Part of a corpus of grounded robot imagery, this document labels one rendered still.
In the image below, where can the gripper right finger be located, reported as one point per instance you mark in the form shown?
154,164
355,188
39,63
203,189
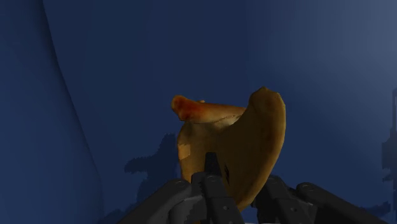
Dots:
297,203

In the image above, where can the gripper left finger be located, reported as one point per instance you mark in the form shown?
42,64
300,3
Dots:
214,192

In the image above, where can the golden brown curved pastry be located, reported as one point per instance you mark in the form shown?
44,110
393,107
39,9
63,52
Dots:
245,139

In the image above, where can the blue sofa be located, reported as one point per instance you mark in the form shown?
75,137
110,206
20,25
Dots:
62,93

